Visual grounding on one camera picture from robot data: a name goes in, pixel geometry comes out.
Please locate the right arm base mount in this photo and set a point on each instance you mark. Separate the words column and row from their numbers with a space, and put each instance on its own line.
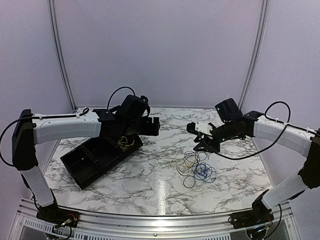
column 257, row 215

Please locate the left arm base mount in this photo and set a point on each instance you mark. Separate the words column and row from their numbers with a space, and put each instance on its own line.
column 59, row 216

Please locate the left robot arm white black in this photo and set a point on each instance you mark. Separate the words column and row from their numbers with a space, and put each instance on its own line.
column 132, row 117

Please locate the black compartment tray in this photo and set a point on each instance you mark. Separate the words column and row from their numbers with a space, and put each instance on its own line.
column 95, row 157

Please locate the aluminium front frame rail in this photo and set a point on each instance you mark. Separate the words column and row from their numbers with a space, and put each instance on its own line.
column 106, row 226

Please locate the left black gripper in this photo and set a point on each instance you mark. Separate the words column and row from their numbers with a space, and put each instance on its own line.
column 153, row 125

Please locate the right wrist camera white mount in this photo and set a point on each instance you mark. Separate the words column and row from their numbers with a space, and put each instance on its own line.
column 200, row 128

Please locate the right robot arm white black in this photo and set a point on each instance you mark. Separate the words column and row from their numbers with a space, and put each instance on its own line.
column 254, row 124

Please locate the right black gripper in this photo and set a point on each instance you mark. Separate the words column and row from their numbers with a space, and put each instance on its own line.
column 208, row 136

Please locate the left aluminium corner post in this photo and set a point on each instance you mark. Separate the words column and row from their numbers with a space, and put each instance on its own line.
column 59, row 54

